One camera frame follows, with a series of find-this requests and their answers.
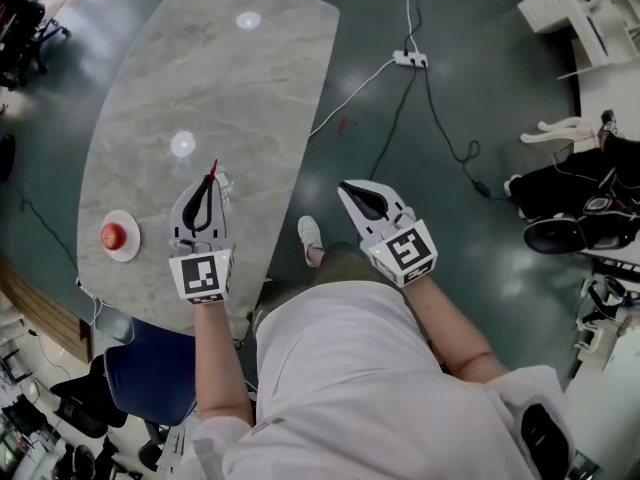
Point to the person's white shoe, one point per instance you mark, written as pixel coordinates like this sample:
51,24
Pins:
311,238

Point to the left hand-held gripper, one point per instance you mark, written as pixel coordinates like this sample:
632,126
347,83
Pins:
202,273

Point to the person's white shirt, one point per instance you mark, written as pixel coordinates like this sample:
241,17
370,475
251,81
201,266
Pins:
350,393

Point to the clear glass object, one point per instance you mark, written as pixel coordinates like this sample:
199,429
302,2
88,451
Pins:
229,188

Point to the blue upholstered chair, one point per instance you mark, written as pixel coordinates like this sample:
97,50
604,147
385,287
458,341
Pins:
150,373

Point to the black mesh office chair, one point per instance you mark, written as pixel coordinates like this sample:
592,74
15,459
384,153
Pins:
85,398

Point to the person's olive trousers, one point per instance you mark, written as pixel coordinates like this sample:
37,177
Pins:
345,263

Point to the black equipment heap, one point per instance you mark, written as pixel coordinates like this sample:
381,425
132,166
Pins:
575,193

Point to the white round plate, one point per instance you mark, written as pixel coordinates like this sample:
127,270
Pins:
131,240

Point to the white power strip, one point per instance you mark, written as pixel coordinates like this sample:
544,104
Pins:
410,59

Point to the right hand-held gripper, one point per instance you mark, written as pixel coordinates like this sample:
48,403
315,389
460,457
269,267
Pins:
405,253

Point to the white organizer cart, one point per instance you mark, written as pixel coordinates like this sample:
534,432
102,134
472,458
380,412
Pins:
580,13

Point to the red apple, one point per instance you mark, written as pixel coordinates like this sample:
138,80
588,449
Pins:
112,235

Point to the person's right forearm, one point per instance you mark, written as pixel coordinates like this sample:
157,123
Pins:
450,333

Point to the person's left forearm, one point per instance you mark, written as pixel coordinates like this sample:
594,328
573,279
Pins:
220,363

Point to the black shoulder pack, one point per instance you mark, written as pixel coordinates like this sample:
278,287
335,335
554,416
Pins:
545,438

